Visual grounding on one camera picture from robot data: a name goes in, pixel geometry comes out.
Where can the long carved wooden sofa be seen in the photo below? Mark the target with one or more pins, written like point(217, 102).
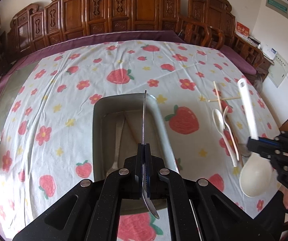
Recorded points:
point(33, 28)

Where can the purple armchair cushion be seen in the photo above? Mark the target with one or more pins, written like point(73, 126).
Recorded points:
point(238, 61)

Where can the metal butter knife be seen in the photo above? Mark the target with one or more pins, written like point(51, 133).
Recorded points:
point(145, 169)

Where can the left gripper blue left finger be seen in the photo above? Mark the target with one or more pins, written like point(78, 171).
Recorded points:
point(90, 210)

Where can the carved wooden armchair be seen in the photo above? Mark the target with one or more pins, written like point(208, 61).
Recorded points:
point(217, 15)

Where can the light bamboo chopstick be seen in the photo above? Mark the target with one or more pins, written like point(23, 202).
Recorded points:
point(218, 97)
point(224, 99)

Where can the cream plastic spoon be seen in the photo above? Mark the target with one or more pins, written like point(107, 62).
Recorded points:
point(219, 124)

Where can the large cream rice spoon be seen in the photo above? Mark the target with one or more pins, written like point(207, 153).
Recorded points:
point(257, 172)

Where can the wooden side table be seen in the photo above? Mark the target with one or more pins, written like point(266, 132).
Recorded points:
point(259, 61)

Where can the white electrical wall box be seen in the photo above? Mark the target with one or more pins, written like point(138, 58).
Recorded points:
point(278, 71)

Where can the grey green wall panel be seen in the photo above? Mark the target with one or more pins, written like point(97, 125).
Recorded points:
point(279, 6)

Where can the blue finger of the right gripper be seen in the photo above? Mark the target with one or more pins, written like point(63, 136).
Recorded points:
point(275, 142)
point(254, 146)

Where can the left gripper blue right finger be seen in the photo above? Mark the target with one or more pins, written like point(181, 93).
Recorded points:
point(199, 210)

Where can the floral strawberry tablecloth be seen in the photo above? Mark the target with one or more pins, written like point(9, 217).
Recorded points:
point(46, 120)

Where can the white router box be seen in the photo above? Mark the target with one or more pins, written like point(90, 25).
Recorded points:
point(269, 52)

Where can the rectangular metal tray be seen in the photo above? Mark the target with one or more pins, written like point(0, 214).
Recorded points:
point(117, 132)

